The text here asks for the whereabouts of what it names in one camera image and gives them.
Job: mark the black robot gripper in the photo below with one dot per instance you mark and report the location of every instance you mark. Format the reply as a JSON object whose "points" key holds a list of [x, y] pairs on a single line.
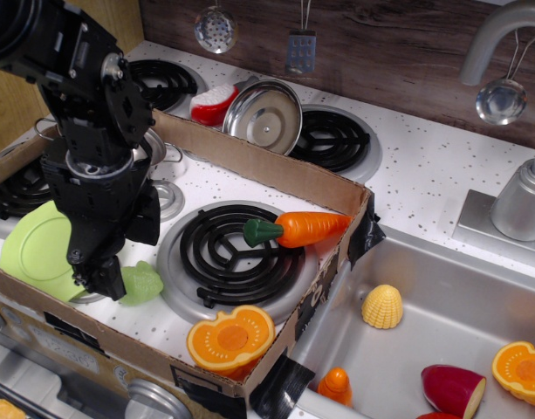
{"points": [[106, 206]]}

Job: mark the grey stove knob centre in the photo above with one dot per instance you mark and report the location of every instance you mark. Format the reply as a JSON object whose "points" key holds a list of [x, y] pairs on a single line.
{"points": [[171, 199]]}

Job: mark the hanging steel skimmer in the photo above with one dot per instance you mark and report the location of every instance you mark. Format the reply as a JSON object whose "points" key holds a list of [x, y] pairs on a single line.
{"points": [[215, 29]]}

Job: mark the grey sink basin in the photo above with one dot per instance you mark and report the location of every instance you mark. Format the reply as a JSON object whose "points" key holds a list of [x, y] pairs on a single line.
{"points": [[457, 310]]}

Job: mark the small orange toy bottle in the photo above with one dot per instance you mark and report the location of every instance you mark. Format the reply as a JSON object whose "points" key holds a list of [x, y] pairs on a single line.
{"points": [[335, 385]]}

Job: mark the orange pumpkin half in sink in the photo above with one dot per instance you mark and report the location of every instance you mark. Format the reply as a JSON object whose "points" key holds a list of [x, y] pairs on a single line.
{"points": [[513, 367]]}

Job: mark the steel pot lid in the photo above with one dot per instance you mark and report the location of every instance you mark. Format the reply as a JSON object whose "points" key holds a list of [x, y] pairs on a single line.
{"points": [[268, 114]]}

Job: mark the red toy sweet potato half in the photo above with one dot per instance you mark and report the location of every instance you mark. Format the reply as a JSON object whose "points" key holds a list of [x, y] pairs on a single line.
{"points": [[453, 390]]}

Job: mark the orange toy carrot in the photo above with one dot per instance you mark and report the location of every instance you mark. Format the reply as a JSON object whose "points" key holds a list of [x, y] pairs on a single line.
{"points": [[296, 229]]}

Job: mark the front right black burner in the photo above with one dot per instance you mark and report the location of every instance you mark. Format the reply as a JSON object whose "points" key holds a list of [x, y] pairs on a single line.
{"points": [[206, 266]]}

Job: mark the grey stove knob under plate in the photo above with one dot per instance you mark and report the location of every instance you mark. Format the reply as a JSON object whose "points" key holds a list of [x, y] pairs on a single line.
{"points": [[86, 298]]}

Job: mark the yellow toy at bottom left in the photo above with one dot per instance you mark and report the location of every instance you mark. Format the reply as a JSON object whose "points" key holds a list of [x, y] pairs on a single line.
{"points": [[9, 411]]}

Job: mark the stainless steel pot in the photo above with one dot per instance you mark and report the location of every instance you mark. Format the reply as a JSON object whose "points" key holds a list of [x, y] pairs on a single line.
{"points": [[152, 146]]}

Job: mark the brown cardboard fence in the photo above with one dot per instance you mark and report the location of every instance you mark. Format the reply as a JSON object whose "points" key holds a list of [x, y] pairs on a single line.
{"points": [[273, 386]]}

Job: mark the yellow toy corn piece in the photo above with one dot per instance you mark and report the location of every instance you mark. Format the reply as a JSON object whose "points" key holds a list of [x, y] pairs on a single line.
{"points": [[382, 307]]}

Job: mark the front left black burner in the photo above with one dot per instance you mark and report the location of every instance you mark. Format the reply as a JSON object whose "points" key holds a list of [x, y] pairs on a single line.
{"points": [[20, 194]]}

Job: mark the light green toy broccoli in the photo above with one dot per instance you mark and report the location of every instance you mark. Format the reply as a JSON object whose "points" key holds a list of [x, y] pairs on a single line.
{"points": [[142, 283]]}

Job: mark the back right black burner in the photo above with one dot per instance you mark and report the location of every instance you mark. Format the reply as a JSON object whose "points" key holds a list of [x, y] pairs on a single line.
{"points": [[338, 141]]}

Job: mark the hanging steel spatula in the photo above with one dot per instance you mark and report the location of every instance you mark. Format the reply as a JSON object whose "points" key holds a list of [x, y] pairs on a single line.
{"points": [[301, 45]]}

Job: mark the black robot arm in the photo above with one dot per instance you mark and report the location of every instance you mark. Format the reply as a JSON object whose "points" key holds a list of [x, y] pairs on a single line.
{"points": [[81, 74]]}

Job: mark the grey oven knob front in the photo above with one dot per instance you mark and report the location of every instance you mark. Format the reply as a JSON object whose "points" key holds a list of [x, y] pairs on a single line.
{"points": [[148, 400]]}

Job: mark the light green plastic plate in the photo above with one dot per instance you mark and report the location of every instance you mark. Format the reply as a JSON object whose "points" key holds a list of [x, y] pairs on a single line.
{"points": [[35, 252]]}

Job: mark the hanging steel ladle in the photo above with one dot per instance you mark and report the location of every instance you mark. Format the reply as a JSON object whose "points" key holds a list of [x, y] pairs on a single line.
{"points": [[503, 101]]}

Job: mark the red toy piece bottom edge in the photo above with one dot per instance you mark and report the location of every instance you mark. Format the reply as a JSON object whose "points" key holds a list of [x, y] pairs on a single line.
{"points": [[437, 415]]}

